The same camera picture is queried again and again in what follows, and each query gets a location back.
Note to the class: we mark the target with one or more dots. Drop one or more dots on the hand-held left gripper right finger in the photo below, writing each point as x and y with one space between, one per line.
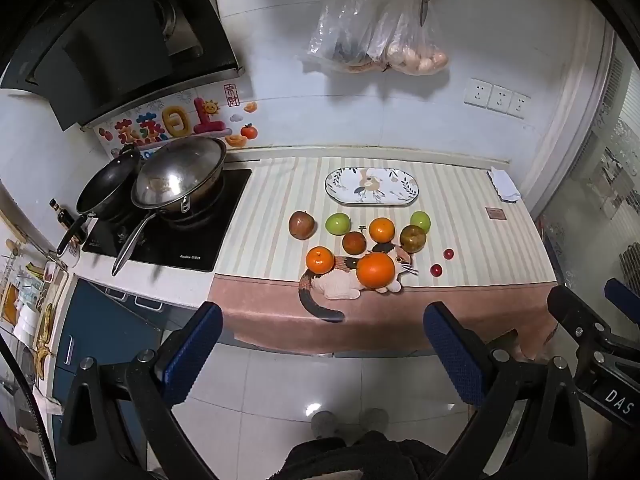
452 355

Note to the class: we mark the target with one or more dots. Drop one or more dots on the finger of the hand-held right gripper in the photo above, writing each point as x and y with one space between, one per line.
575 312
624 296

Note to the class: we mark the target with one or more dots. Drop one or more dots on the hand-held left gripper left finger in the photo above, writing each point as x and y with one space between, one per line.
197 350

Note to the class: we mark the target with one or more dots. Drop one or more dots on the large orange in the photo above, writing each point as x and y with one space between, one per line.
376 270

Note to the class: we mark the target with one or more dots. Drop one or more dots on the brown green apple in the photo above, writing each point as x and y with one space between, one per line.
413 238

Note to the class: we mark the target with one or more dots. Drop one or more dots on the medium orange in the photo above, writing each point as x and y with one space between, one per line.
382 229

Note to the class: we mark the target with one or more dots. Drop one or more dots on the dark reddish orange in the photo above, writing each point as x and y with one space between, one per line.
354 243

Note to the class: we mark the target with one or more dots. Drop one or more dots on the bumpy mandarin orange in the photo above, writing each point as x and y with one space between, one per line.
320 260

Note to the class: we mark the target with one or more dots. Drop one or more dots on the reddish brown apple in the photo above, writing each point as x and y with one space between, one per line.
301 224

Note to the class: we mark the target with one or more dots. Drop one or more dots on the oval floral ceramic plate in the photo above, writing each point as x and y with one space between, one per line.
371 186

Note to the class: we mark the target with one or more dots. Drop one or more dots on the red cherry tomato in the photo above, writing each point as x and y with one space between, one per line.
448 254
436 270

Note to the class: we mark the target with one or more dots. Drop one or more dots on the blue kitchen cabinet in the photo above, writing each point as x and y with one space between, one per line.
100 330

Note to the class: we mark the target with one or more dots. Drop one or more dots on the grey slipper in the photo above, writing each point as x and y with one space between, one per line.
323 423
374 420

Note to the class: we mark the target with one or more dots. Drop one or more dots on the black gas stove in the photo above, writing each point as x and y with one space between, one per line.
200 240

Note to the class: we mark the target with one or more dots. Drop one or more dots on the patterned glass door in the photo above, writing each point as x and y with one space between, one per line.
595 170

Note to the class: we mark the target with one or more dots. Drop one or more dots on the person's dark trousers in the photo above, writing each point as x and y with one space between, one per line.
360 460

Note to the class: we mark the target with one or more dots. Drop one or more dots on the white folded cloth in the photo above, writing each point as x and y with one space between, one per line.
504 185

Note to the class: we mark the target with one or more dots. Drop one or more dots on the steel wok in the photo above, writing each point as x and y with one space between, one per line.
200 197

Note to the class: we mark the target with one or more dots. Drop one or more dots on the striped cat print table mat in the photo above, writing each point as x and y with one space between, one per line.
450 195

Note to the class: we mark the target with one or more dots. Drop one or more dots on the glass wok lid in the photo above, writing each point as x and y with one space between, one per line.
175 172

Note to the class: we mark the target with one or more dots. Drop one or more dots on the black frying pan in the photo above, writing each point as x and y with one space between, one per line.
107 185

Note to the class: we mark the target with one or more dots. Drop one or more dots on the dark sauce bottle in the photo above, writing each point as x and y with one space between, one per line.
62 215

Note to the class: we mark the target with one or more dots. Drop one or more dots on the plastic bag of eggs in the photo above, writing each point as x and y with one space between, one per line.
417 55

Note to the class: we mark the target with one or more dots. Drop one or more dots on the black range hood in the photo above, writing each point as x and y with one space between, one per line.
110 45

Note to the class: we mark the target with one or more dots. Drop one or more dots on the clear plastic bag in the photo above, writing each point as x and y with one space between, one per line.
345 30

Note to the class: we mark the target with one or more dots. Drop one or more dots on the white wall socket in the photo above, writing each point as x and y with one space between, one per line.
499 99
475 93
519 106

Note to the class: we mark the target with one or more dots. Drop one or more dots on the colourful wall sticker banner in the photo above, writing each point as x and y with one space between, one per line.
165 127

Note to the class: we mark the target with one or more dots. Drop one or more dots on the red seal wall sticker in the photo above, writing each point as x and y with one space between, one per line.
232 95

